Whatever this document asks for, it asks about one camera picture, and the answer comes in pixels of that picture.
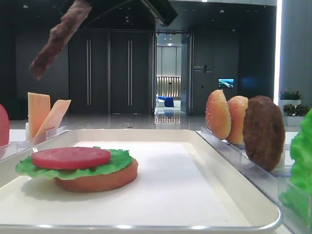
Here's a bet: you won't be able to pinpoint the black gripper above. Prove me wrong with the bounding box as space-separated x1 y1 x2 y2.
58 0 178 31

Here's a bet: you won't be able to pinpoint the green lettuce leaf on stack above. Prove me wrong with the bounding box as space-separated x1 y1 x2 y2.
15 149 133 180

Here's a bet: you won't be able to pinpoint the orange cheese slice right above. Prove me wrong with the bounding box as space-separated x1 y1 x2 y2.
36 99 71 137

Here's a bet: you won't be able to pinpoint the orange cheese slice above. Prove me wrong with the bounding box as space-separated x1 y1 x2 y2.
28 92 51 139
36 99 71 137

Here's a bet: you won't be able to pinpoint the orange cheese slice left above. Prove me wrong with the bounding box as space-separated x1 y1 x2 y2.
28 92 51 139

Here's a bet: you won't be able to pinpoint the red tomato slice on stack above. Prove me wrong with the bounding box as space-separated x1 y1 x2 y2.
31 147 111 170

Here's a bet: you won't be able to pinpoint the upright red tomato slice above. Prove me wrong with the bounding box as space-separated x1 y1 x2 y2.
0 105 10 147

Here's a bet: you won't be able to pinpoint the upright green lettuce leaf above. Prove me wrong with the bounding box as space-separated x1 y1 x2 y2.
280 111 312 223

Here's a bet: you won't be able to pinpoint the blue sofa in hallway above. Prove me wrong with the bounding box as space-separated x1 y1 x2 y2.
158 96 174 107

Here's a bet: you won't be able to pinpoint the sesame bun half upright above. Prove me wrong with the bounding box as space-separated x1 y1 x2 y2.
205 90 231 140

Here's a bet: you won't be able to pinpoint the smooth bun half upright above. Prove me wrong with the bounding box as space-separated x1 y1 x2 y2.
226 96 248 145

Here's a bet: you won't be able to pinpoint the potted plants in white planter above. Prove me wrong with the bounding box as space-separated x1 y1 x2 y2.
278 89 303 126

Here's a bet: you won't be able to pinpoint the white rectangular metal tray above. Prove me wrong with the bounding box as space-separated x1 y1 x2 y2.
0 129 281 234

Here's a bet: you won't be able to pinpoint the bottom bun on tray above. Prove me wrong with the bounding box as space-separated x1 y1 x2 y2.
55 158 138 193

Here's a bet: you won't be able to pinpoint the clear acrylic rack left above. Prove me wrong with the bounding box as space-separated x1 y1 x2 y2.
0 123 68 161

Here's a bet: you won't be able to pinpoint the clear acrylic rack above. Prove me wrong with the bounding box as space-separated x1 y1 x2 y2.
200 127 312 234
0 123 68 161

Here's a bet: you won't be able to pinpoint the clear acrylic rack right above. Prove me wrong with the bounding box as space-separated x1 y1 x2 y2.
200 127 312 234

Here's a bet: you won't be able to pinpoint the wall mounted screen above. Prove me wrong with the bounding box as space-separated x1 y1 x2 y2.
218 78 234 88

